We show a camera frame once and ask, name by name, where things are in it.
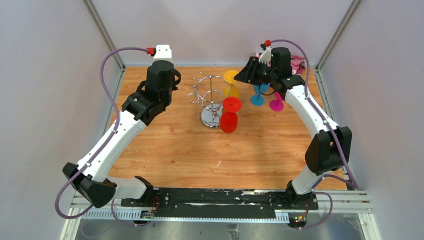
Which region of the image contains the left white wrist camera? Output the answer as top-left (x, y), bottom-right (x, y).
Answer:
top-left (146, 44), bottom-right (174, 64)

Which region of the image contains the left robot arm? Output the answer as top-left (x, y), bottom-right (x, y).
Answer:
top-left (62, 60), bottom-right (181, 208)

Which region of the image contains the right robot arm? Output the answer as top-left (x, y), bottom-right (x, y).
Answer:
top-left (234, 47), bottom-right (352, 209)

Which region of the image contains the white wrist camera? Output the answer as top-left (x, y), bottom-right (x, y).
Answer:
top-left (146, 44), bottom-right (174, 64)
top-left (259, 39), bottom-right (272, 65)

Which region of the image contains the aluminium frame rail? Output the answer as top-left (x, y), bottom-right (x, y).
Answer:
top-left (60, 187), bottom-right (381, 240)

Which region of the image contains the blue wine glass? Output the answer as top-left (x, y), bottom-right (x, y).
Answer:
top-left (250, 84), bottom-right (270, 107)

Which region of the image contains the red wine glass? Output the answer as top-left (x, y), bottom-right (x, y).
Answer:
top-left (219, 96), bottom-right (242, 133)

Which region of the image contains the pink camouflage cloth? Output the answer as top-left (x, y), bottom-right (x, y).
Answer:
top-left (268, 47), bottom-right (306, 77)

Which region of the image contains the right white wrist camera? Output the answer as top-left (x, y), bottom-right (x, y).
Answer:
top-left (259, 39), bottom-right (272, 65)

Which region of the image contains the yellow wine glass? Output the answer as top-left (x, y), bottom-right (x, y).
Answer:
top-left (223, 69), bottom-right (240, 98)

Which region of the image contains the pink wine glass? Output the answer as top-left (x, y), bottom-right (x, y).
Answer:
top-left (269, 92), bottom-right (285, 112)

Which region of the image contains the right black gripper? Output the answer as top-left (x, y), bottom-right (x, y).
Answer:
top-left (234, 56), bottom-right (278, 86)

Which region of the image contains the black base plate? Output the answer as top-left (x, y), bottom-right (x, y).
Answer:
top-left (120, 187), bottom-right (318, 219)

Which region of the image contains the chrome wine glass rack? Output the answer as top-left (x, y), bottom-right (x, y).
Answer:
top-left (187, 71), bottom-right (230, 130)

